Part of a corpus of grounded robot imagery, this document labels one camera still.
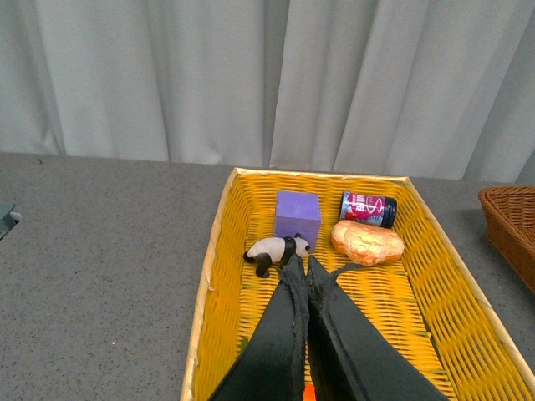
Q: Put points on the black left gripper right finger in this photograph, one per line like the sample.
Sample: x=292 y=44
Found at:
x=349 y=358

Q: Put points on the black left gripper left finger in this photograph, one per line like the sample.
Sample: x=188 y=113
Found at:
x=271 y=367

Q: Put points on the yellow wicker basket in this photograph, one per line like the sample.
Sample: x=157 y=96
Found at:
x=427 y=304

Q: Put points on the brown wicker basket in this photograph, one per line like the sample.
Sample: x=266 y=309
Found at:
x=509 y=213

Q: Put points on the orange object under gripper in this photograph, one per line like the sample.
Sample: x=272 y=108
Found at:
x=309 y=392

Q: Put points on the toy panda figure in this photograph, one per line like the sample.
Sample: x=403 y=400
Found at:
x=271 y=250

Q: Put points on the toy bread loaf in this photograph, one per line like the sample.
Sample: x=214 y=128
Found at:
x=366 y=245

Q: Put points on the red labelled jar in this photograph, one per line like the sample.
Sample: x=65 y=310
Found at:
x=372 y=210

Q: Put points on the purple foam block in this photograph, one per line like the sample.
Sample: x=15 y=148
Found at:
x=297 y=212

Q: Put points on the grey curtain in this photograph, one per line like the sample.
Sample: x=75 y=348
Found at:
x=439 y=89

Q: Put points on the metal bracket at table edge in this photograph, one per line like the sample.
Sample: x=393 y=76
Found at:
x=9 y=218

